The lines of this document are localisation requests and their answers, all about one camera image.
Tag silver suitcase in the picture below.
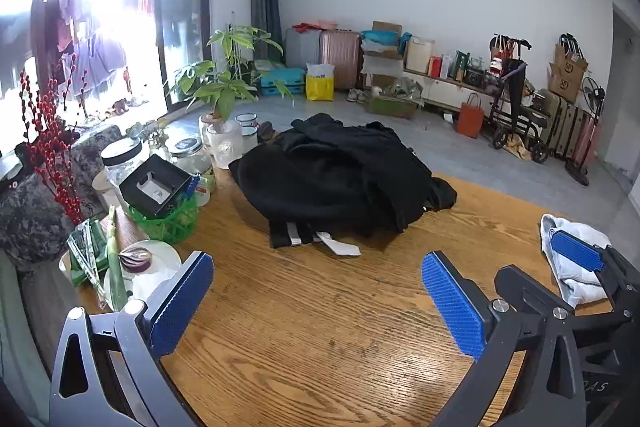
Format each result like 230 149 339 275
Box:
285 28 322 70

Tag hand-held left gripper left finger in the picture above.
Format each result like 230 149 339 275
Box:
49 251 215 427

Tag pink ribbed suitcase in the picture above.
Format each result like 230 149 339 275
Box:
572 112 603 168

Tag black wheeled walker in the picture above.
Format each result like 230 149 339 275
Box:
490 38 551 164

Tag black fleece sweater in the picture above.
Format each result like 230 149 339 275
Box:
229 127 458 258

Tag white low cabinet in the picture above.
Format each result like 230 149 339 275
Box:
402 66 501 114

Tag brown cardboard box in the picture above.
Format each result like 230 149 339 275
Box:
547 64 583 105
552 34 590 78

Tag halved red onion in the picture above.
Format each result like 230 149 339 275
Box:
121 245 154 273

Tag turquoise suitcase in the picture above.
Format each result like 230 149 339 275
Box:
258 68 307 96

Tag frosted plastic jar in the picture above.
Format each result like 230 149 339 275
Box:
206 122 245 170

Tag yellow plastic bag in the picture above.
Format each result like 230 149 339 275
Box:
305 63 335 102

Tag glass sliding door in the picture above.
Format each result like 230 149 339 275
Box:
0 0 217 158

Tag grey patterned sofa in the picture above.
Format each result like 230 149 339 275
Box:
0 124 125 273

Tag glass jar with red label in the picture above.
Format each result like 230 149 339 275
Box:
167 136 218 208

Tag dark purple umbrella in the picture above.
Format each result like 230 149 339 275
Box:
500 57 529 108

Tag open black box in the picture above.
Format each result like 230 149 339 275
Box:
119 153 195 219

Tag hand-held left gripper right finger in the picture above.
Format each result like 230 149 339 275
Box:
421 251 586 427

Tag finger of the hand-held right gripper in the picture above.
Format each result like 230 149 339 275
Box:
494 265 576 330
549 230 640 295

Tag white plate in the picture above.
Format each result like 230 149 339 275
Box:
102 239 182 308

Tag light grey folded sweater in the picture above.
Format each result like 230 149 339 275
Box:
539 213 613 308

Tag rose pink suitcase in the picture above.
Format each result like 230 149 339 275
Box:
320 29 362 90

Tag hanging laundry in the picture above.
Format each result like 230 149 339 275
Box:
30 0 166 102

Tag glass jar with black lid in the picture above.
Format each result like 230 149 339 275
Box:
100 138 151 195

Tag potted green plant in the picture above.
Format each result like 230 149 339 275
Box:
167 25 297 148

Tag orange paper bag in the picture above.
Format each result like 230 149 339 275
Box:
457 93 486 138

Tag red berry branches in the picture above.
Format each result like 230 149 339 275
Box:
19 51 90 228

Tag black floor fan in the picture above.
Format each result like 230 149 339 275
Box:
565 77 607 186

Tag open cardboard box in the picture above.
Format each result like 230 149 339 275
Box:
361 21 405 90

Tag beige storage box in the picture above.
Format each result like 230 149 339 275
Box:
405 37 435 75

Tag dark green box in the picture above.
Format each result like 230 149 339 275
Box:
452 51 471 80

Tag olive suitcase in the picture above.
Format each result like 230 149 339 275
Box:
540 91 581 160

